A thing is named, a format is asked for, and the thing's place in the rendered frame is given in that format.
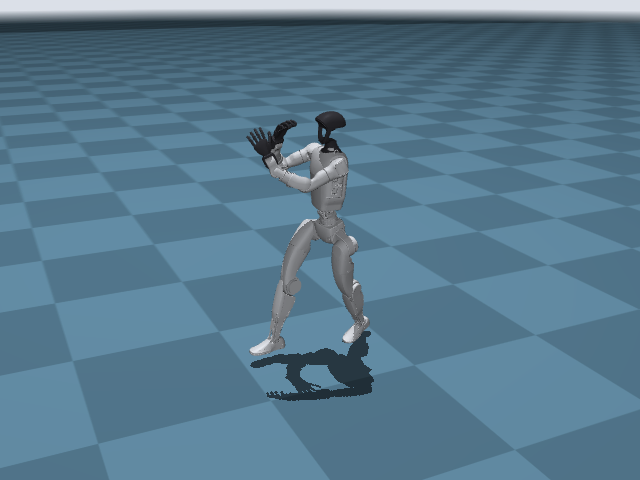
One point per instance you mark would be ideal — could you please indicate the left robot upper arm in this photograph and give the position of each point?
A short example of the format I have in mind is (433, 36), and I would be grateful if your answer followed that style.
(337, 169)

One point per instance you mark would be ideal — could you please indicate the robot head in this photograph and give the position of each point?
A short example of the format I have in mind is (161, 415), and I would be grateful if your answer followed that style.
(329, 121)

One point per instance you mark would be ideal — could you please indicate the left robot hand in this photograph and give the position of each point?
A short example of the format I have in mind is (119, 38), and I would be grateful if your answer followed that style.
(262, 147)

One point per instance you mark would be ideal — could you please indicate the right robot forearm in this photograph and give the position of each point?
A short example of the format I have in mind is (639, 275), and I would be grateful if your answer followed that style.
(277, 153)

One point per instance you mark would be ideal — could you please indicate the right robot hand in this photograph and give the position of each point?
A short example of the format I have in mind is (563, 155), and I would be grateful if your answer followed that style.
(280, 131)

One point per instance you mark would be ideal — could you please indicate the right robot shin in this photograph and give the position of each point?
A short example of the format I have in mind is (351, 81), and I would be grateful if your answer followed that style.
(281, 308)

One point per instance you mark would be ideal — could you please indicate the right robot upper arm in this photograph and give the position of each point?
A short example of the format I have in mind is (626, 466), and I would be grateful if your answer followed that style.
(299, 157)

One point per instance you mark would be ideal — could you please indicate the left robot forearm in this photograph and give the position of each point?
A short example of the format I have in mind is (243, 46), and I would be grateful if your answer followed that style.
(290, 179)

